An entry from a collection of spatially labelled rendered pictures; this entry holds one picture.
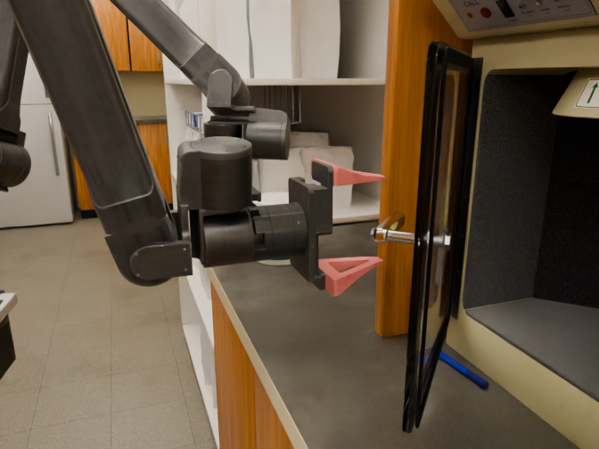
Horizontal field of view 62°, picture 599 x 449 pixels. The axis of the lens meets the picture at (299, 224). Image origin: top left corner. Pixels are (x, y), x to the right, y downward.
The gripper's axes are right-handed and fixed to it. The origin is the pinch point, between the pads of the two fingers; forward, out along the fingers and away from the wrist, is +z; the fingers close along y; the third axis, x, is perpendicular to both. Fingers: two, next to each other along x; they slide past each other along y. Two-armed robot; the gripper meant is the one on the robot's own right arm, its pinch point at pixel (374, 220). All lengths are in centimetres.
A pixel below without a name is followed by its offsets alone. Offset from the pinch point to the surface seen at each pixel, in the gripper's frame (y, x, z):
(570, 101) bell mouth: 12.5, -2.9, 23.5
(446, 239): -0.1, -8.7, 3.3
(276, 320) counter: -26.1, 30.4, -3.0
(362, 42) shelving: 29, 131, 63
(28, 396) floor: -118, 175, -77
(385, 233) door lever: -0.2, -4.7, -1.2
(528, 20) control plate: 21.3, -1.1, 17.8
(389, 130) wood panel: 7.9, 18.7, 12.2
